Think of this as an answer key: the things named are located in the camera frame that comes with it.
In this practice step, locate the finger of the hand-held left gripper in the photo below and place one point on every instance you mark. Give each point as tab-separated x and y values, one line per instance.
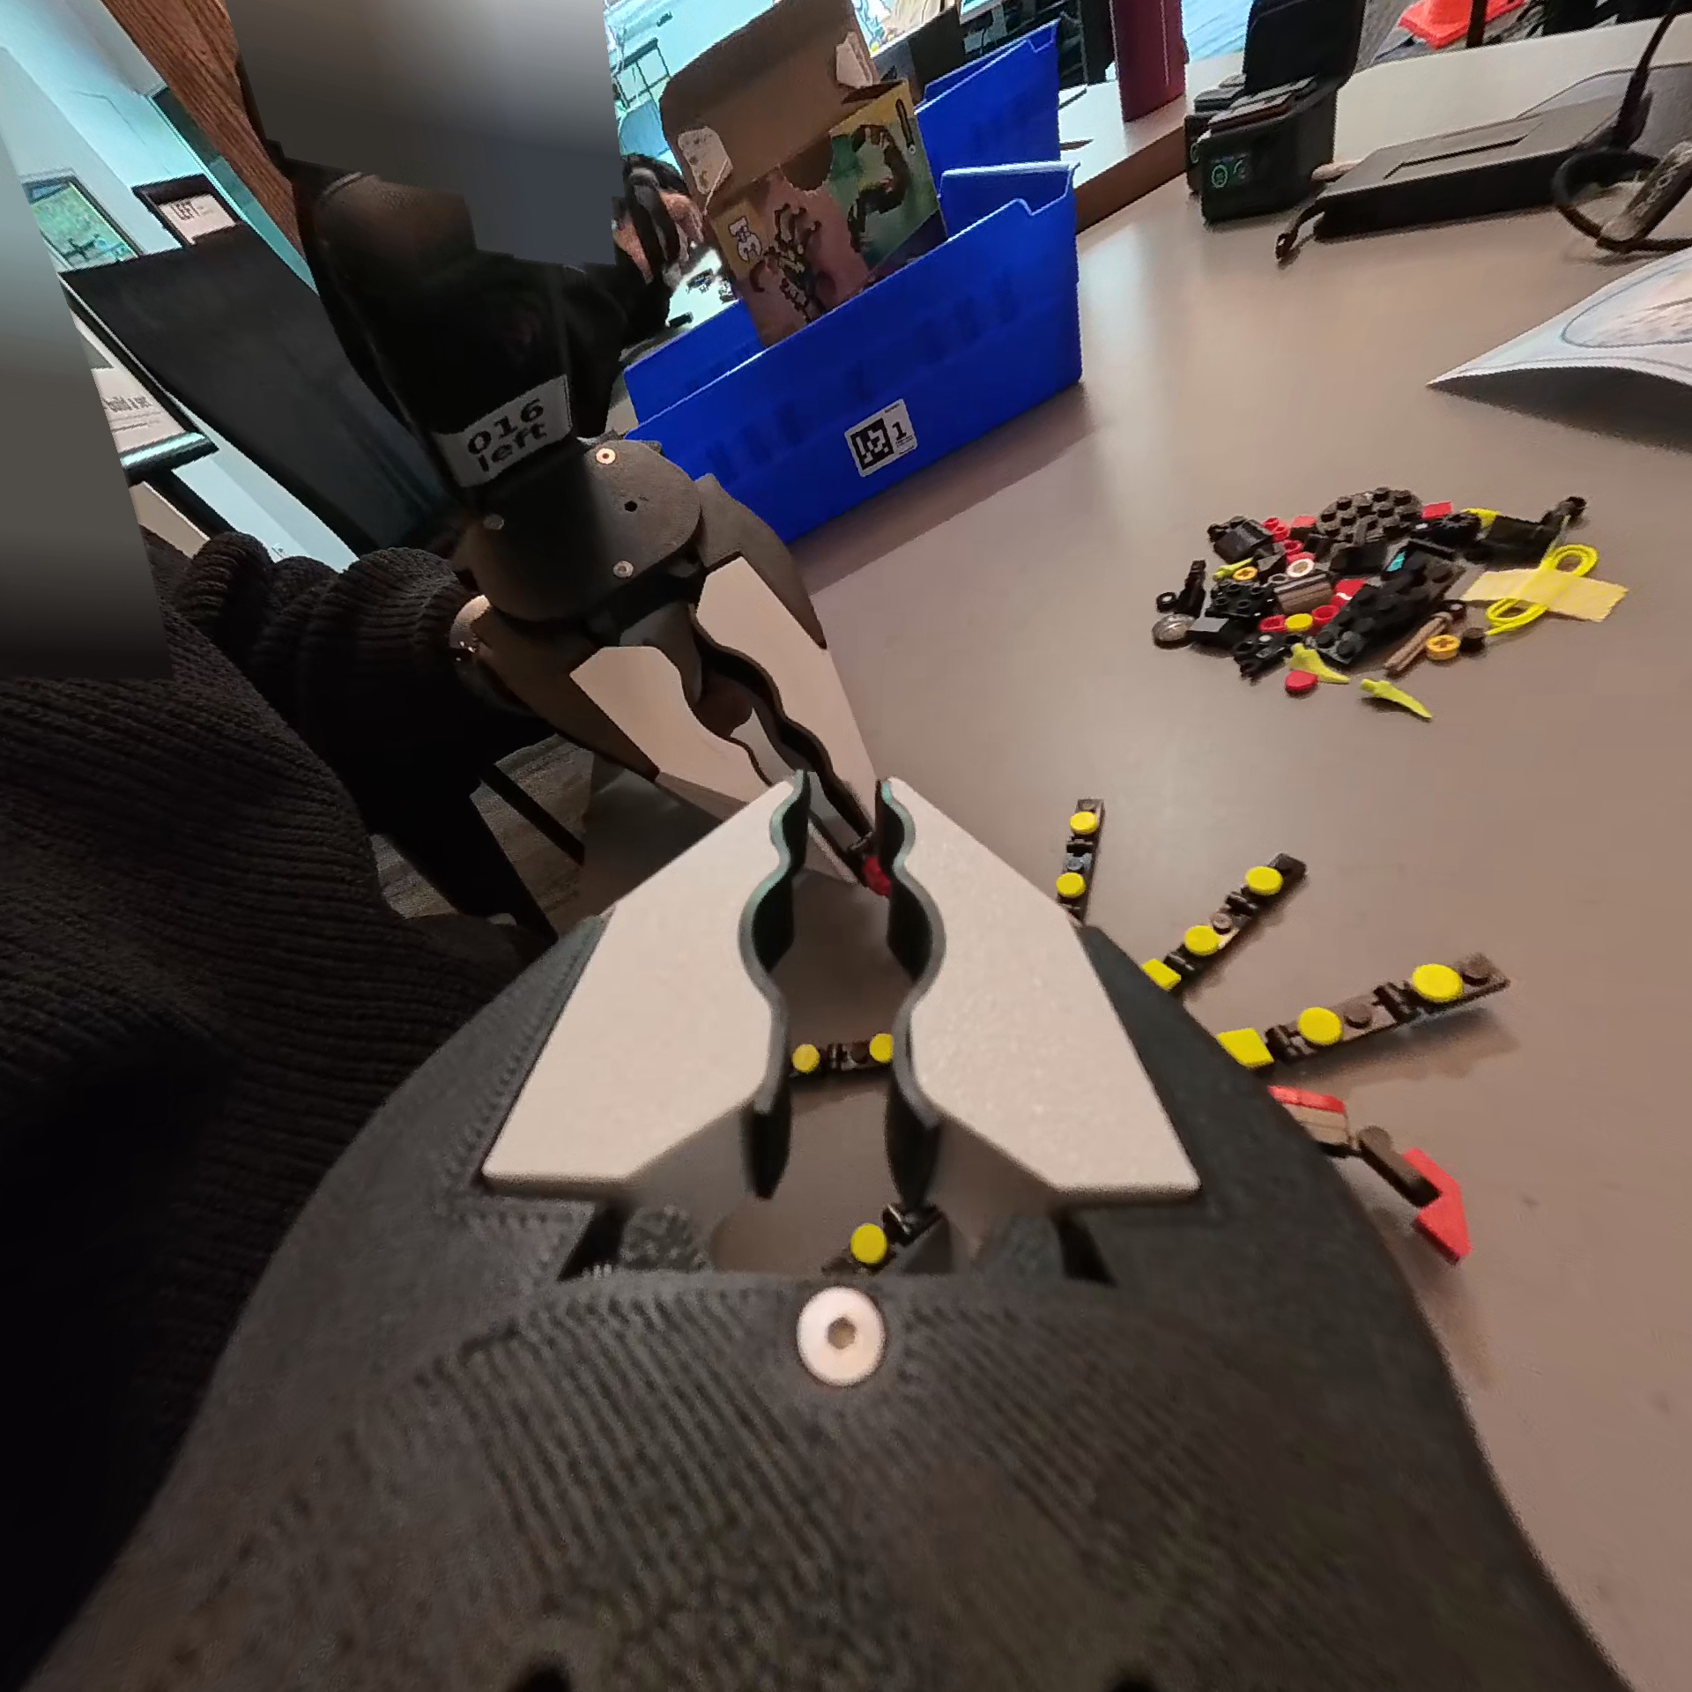
648	713
781	636

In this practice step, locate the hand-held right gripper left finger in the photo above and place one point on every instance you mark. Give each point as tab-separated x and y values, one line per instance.
636	1059

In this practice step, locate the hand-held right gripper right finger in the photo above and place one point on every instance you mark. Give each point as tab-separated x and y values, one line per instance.
1044	1071

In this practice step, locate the red black lego tail segment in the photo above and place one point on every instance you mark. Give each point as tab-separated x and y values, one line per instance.
874	873

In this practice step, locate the black yellow lego scorpion model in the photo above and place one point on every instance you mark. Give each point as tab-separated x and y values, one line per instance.
1321	1025

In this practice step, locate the person's left forearm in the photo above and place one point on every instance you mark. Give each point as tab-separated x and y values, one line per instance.
330	621

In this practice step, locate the printed cardboard lego box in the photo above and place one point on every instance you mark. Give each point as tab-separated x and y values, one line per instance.
781	131

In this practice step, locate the pile of loose lego pieces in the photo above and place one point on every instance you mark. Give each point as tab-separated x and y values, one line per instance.
1374	522

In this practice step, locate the person's left hand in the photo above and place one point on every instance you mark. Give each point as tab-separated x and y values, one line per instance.
496	667

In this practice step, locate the blue plastic bin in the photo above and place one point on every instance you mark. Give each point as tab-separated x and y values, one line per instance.
951	343
992	119

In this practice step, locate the black framed marker sign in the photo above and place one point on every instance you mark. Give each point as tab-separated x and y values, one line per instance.
132	397

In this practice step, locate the person's black sweater torso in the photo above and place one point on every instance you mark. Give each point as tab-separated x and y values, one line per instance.
159	1059

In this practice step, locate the black battery case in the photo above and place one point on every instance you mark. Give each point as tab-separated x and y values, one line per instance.
1256	160

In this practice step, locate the maroon water bottle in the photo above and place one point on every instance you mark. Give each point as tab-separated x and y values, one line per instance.
1150	60

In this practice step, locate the black flat device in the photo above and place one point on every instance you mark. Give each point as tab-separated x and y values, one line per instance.
1454	160

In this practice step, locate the open instruction booklet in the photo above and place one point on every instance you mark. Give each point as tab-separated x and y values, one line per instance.
1599	343

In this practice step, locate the orange traffic cone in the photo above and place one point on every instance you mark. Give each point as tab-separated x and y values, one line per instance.
1454	16

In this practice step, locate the small framed wall sign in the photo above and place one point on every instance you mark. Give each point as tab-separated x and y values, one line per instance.
186	212

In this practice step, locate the framed wall picture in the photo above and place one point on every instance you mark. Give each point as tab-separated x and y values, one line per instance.
80	225

